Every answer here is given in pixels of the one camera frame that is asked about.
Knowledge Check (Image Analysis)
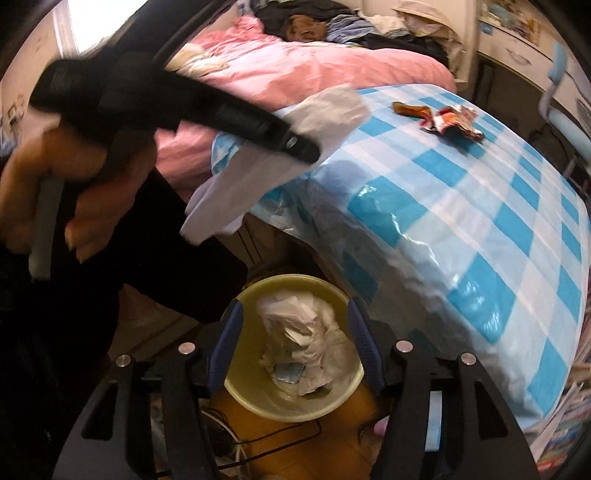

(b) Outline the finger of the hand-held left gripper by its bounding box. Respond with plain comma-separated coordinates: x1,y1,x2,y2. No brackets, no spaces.
182,90,321,165

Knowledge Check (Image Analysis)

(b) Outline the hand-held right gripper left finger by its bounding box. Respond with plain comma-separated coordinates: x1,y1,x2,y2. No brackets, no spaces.
51,298,245,480

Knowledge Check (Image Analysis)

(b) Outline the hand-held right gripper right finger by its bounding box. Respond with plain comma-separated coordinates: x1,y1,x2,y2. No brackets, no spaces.
346,298,541,480

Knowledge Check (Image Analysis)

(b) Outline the large white tissue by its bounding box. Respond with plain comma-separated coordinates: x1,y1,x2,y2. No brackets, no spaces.
179,84,371,245

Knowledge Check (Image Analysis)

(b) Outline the yellow trash bin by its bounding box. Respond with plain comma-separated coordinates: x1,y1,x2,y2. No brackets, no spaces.
223,274,365,423

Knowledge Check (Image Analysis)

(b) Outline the person's left forearm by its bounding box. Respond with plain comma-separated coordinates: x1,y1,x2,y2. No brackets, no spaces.
0,168,247,333

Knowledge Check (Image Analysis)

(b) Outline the person's left hand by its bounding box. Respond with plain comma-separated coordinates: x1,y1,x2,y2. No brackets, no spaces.
0,124,158,265

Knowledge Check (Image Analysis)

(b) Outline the crumpled white paper heap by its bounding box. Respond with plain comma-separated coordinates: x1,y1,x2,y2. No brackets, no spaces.
256,290,364,398

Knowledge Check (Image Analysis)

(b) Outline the pink blanket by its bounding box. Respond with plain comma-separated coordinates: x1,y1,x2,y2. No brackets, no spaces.
154,14,458,204

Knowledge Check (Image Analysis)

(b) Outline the silver blue foil packet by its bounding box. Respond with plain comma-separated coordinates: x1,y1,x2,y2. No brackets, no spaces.
274,364,306,385

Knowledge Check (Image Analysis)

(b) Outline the window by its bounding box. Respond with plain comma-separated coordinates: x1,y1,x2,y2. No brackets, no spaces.
53,0,149,57

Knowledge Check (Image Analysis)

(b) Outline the brown fuzzy cloth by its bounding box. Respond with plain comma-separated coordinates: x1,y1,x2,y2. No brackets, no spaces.
285,14,329,42

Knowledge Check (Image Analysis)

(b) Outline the dark clothes pile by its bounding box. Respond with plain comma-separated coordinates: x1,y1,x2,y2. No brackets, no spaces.
252,0,458,65

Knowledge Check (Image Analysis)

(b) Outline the brown orange wrapper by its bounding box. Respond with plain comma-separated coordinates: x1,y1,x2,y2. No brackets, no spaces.
392,102,431,119

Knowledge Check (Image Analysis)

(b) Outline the blue checkered tablecloth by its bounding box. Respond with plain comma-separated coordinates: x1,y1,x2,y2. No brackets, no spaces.
211,83,591,455

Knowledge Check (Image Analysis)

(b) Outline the red snack wrapper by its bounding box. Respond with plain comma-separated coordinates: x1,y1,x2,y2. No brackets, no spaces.
419,104,485,142

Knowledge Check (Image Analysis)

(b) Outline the stack of books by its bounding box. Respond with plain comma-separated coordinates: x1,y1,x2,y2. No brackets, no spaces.
531,364,591,480

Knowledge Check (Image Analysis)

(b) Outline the white drawer cabinet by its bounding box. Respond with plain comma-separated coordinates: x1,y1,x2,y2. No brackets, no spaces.
475,7,583,116

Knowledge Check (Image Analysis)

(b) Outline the light blue chair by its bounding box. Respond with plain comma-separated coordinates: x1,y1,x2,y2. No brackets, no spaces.
538,41,591,155

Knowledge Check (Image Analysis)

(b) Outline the black cable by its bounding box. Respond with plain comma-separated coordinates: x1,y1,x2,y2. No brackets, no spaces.
215,418,324,472

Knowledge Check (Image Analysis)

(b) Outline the white cable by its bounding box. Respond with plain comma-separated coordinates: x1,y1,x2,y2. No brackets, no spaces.
202,410,252,480

